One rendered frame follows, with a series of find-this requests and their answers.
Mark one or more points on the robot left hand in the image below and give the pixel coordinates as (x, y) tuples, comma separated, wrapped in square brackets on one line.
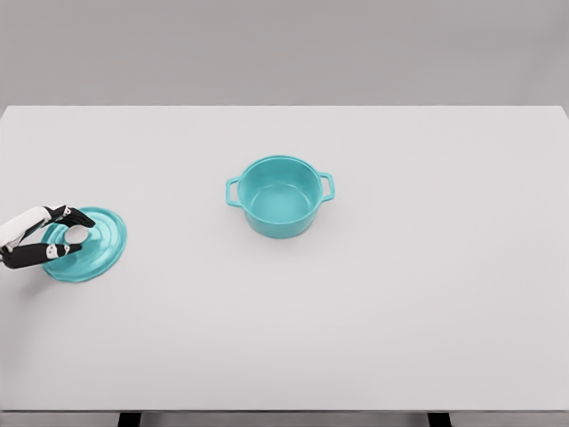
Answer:
[(26, 258)]

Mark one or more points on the teal pot lid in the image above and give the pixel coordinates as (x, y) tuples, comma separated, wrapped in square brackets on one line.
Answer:
[(100, 249)]

